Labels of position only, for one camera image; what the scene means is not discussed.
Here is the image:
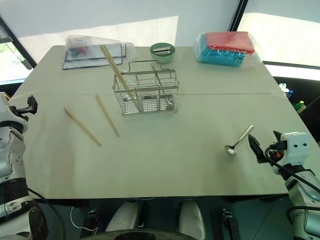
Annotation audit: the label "black table clamp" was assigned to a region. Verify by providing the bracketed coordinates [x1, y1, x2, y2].
[82, 209, 101, 233]
[221, 208, 241, 240]

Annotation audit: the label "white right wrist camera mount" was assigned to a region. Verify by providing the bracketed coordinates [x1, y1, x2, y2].
[279, 131, 311, 167]

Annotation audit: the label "green bottle with yellow cap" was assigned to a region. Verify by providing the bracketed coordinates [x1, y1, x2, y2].
[293, 100, 307, 114]

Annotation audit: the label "silver metal spoon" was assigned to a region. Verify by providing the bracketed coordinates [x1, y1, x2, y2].
[224, 124, 255, 157]

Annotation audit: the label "pale green bowl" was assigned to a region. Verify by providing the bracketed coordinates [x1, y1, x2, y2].
[149, 42, 176, 64]

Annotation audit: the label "dark rounded robot torso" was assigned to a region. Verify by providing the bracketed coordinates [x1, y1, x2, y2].
[93, 229, 181, 240]

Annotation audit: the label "wooden chopstick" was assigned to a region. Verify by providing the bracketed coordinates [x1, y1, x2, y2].
[99, 45, 139, 114]
[63, 107, 102, 147]
[101, 44, 131, 91]
[95, 94, 120, 138]

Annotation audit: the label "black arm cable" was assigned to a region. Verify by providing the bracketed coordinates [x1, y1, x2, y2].
[264, 146, 320, 195]
[26, 187, 67, 240]

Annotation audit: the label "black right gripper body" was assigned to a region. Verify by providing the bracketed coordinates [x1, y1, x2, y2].
[264, 140, 288, 164]

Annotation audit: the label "metal cutlery with long handle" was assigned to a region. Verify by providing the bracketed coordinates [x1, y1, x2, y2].
[150, 63, 165, 100]

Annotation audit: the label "shiny metal piece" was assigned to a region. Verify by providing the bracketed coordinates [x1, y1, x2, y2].
[152, 46, 173, 56]

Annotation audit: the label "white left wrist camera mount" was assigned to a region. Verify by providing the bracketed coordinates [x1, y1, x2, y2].
[0, 91, 29, 133]

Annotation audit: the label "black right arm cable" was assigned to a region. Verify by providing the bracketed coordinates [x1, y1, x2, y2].
[264, 146, 320, 195]

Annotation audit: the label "red and blue small items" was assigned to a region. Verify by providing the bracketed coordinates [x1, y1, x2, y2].
[69, 44, 89, 58]

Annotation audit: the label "metal wire cutlery basket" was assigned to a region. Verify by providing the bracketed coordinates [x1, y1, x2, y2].
[112, 60, 181, 117]

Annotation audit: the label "red cloth stack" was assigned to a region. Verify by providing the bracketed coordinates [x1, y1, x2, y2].
[205, 31, 256, 54]

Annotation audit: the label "blue cloth stack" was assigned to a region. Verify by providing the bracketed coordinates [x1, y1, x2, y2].
[196, 33, 246, 68]

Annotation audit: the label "black window frame post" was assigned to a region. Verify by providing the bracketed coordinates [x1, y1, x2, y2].
[0, 14, 38, 70]
[228, 0, 249, 33]

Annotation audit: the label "white rounded robot leg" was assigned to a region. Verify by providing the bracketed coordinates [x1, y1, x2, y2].
[104, 199, 145, 233]
[176, 199, 206, 239]

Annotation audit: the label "thin white floor cable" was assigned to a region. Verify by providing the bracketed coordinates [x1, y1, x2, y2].
[69, 205, 99, 232]

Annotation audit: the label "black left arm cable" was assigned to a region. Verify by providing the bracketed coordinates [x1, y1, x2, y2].
[26, 187, 67, 240]

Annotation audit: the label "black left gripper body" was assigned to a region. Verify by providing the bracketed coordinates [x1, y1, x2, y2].
[9, 104, 31, 116]

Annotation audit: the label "small metal cutlery piece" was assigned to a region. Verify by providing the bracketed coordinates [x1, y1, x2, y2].
[163, 95, 176, 111]

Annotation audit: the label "white spray bottle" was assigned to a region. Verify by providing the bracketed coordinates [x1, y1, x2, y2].
[278, 82, 295, 98]

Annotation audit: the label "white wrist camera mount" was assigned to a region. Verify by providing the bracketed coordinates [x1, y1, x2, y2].
[279, 131, 311, 167]
[0, 91, 29, 133]

